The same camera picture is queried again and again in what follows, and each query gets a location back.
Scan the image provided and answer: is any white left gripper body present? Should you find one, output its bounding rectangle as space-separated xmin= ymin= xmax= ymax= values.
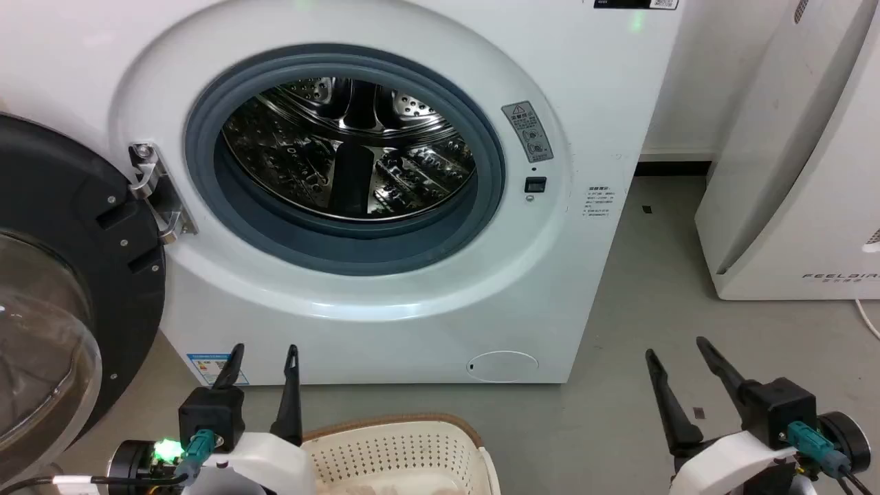
xmin=180 ymin=432 xmax=318 ymax=495

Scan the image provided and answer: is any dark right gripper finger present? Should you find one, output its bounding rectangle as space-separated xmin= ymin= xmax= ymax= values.
xmin=644 ymin=348 xmax=707 ymax=458
xmin=695 ymin=336 xmax=751 ymax=420

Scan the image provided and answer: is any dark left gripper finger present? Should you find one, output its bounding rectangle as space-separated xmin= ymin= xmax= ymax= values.
xmin=212 ymin=343 xmax=245 ymax=393
xmin=269 ymin=344 xmax=304 ymax=448

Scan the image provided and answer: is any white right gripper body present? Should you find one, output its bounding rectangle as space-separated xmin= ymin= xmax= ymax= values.
xmin=670 ymin=430 xmax=802 ymax=495

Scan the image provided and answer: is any stainless steel washing machine drum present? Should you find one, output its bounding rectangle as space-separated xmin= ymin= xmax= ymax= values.
xmin=221 ymin=77 xmax=477 ymax=223

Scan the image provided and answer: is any black round washer door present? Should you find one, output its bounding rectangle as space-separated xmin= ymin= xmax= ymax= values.
xmin=0 ymin=113 xmax=167 ymax=475

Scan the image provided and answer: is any blue energy label sticker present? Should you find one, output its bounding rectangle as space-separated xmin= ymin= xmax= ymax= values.
xmin=186 ymin=353 xmax=249 ymax=386

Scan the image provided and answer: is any white front-load washing machine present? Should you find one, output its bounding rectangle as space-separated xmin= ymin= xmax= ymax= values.
xmin=0 ymin=0 xmax=687 ymax=386

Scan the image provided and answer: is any cream perforated laundry basket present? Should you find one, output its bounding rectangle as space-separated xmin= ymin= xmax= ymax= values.
xmin=300 ymin=414 xmax=502 ymax=495

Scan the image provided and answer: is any metal door hinge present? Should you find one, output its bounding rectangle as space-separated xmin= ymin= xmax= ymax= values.
xmin=129 ymin=142 xmax=199 ymax=245

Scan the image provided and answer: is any black baseboard strip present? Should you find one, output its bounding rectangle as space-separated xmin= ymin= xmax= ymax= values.
xmin=635 ymin=161 xmax=714 ymax=177

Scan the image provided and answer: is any small printed text sticker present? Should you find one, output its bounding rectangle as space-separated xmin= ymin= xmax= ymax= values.
xmin=583 ymin=184 xmax=617 ymax=219

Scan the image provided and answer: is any white air purifier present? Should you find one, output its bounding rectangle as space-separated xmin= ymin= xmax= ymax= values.
xmin=694 ymin=0 xmax=880 ymax=301

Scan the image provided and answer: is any grey rubber door gasket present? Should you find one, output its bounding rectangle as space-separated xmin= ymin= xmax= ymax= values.
xmin=184 ymin=52 xmax=507 ymax=277

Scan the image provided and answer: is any grey warning label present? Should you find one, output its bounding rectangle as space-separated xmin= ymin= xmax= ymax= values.
xmin=501 ymin=101 xmax=555 ymax=164

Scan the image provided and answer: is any teal plug left camera cable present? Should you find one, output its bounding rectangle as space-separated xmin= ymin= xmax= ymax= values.
xmin=0 ymin=429 xmax=219 ymax=495

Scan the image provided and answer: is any teal plug camera cable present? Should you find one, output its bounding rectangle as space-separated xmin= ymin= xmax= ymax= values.
xmin=0 ymin=429 xmax=219 ymax=495
xmin=786 ymin=421 xmax=877 ymax=495

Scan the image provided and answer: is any teal plug right camera cable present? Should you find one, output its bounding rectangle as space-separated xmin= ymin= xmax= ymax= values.
xmin=786 ymin=421 xmax=877 ymax=495

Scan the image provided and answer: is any white power cable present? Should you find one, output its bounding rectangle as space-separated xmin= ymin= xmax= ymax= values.
xmin=855 ymin=298 xmax=880 ymax=342

